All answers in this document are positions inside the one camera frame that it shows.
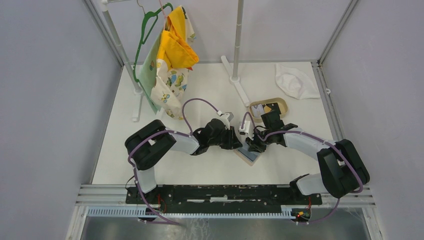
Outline beige card holder wallet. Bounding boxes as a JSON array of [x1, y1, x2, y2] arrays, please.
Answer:
[[234, 147, 261, 166]]

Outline white toothed cable rail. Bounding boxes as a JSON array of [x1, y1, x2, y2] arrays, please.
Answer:
[[86, 206, 312, 220]]

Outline left rack pole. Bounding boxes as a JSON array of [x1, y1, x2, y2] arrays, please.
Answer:
[[98, 0, 143, 95]]

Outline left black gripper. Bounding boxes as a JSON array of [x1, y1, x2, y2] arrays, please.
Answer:
[[208, 126, 243, 150]]

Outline right rack pole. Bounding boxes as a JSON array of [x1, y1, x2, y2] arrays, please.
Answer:
[[231, 0, 244, 83]]

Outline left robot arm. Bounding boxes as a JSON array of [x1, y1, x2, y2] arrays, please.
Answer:
[[124, 118, 242, 204]]

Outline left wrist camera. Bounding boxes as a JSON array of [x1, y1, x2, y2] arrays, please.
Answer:
[[216, 110, 234, 130]]

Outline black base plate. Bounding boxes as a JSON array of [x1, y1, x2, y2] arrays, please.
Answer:
[[125, 184, 323, 214]]

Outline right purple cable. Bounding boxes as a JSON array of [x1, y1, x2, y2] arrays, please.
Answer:
[[241, 111, 365, 225]]

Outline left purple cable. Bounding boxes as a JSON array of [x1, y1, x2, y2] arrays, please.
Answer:
[[127, 97, 221, 227]]

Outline green clothes hanger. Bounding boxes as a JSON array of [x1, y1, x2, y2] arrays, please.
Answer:
[[132, 2, 174, 83]]

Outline purple cable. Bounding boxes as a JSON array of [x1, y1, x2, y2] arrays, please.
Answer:
[[241, 111, 365, 225], [127, 97, 221, 227]]

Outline cream printed cloth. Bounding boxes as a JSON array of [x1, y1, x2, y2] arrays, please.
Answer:
[[150, 8, 196, 121]]

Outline beige oval tray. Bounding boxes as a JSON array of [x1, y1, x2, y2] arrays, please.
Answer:
[[248, 97, 289, 123]]

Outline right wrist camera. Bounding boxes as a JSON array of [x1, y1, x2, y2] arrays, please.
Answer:
[[238, 120, 255, 140]]

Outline yellow cloth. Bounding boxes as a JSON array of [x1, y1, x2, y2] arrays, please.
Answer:
[[156, 5, 199, 69]]

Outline right rack foot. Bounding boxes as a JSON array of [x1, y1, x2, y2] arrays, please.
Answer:
[[220, 55, 251, 107]]

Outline light green printed cloth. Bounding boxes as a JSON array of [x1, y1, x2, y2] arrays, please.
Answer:
[[137, 33, 162, 114]]

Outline pink clothes hanger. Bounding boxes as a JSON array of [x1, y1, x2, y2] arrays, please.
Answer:
[[158, 0, 167, 30]]

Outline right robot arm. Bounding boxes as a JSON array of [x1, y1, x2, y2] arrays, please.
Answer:
[[239, 110, 370, 204]]

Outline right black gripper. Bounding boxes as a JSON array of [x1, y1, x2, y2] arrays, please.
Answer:
[[245, 127, 273, 154]]

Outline white cloth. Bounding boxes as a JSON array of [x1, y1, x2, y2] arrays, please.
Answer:
[[275, 63, 321, 100]]

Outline black card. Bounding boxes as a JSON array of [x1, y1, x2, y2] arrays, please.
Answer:
[[267, 102, 281, 113]]

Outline rack pole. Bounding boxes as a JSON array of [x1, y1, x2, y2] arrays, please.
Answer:
[[231, 0, 244, 83], [98, 0, 143, 95]]

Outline white card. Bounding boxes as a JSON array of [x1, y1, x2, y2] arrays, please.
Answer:
[[251, 104, 265, 118]]

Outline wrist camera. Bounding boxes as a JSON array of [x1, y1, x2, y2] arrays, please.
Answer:
[[216, 110, 234, 130], [238, 120, 255, 140]]

